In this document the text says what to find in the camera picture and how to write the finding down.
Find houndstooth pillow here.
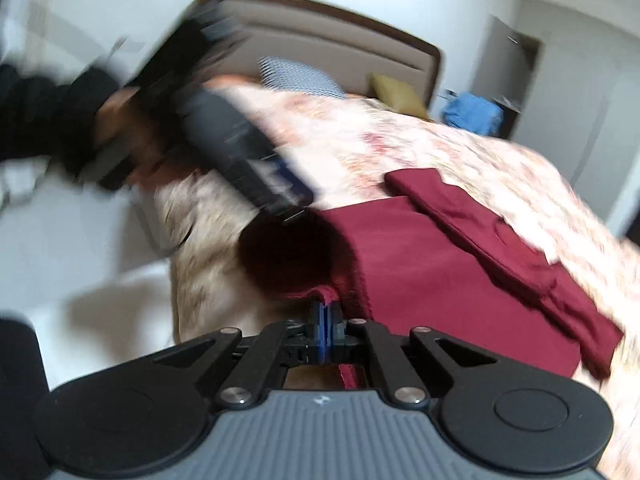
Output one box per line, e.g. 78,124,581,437
257,56,347,102

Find grey wardrobe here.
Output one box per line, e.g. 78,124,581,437
471,0,640,242

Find floral duvet bed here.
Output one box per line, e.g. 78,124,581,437
150,80,640,466

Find blue garment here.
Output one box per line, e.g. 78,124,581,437
444,91,504,137

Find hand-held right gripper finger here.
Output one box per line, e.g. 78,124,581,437
325,302,501,406
150,302,326,408

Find maroon long-sleeve sweater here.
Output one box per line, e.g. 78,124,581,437
239,169,626,392

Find person's left hand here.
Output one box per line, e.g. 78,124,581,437
94,86,172,173

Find beige bed headboard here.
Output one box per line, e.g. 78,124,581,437
199,0,447,107

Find olive green pillow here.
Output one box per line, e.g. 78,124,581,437
366,72,432,122

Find person's dark trouser leg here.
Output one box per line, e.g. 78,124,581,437
0,319,52,480

